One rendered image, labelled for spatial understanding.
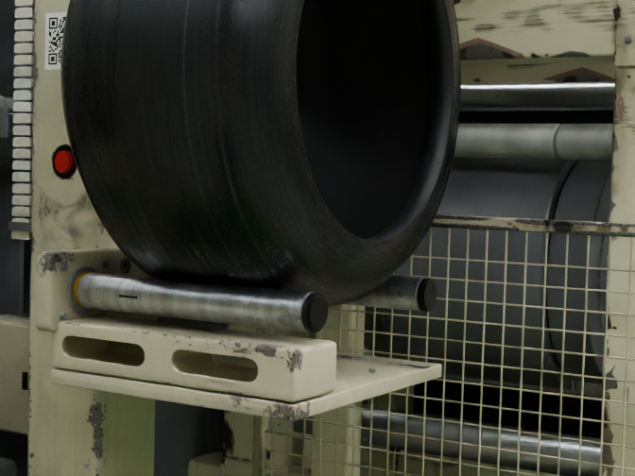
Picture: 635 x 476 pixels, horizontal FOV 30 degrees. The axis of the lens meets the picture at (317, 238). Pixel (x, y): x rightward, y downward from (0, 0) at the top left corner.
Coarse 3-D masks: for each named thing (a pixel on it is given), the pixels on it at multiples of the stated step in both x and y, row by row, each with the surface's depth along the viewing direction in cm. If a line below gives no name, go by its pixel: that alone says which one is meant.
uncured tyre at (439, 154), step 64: (128, 0) 126; (192, 0) 122; (256, 0) 122; (320, 0) 171; (384, 0) 166; (448, 0) 157; (64, 64) 131; (128, 64) 126; (192, 64) 121; (256, 64) 121; (320, 64) 175; (384, 64) 170; (448, 64) 158; (128, 128) 127; (192, 128) 123; (256, 128) 122; (320, 128) 176; (384, 128) 171; (448, 128) 158; (128, 192) 131; (192, 192) 126; (256, 192) 125; (320, 192) 172; (384, 192) 167; (128, 256) 142; (192, 256) 134; (256, 256) 130; (320, 256) 133; (384, 256) 145
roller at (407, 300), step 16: (384, 288) 156; (400, 288) 155; (416, 288) 153; (432, 288) 155; (352, 304) 160; (368, 304) 158; (384, 304) 156; (400, 304) 155; (416, 304) 154; (432, 304) 155
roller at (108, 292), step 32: (96, 288) 145; (128, 288) 142; (160, 288) 140; (192, 288) 138; (224, 288) 136; (256, 288) 134; (224, 320) 136; (256, 320) 133; (288, 320) 130; (320, 320) 131
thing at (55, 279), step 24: (48, 264) 144; (72, 264) 147; (96, 264) 150; (120, 264) 154; (48, 288) 144; (72, 288) 146; (48, 312) 144; (72, 312) 147; (96, 312) 151; (120, 312) 155
